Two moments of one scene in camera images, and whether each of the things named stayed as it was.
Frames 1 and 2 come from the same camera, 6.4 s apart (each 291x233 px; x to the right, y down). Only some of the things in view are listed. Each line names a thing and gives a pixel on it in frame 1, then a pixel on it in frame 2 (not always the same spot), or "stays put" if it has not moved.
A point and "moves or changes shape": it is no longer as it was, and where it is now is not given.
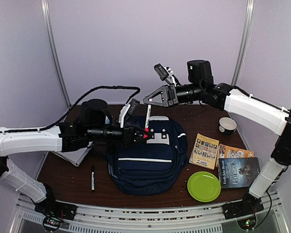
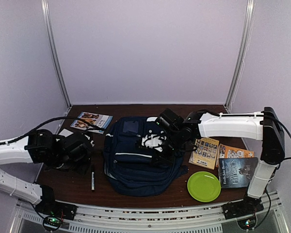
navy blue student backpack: (149, 166) moves or changes shape
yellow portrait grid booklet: (204, 151) stays put
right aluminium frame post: (246, 35) stays put
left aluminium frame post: (45, 7) stays put
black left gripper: (129, 136) -> (82, 169)
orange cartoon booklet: (226, 152) stays put
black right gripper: (171, 94) -> (161, 159)
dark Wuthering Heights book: (238, 172) stays put
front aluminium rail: (208, 218) stays put
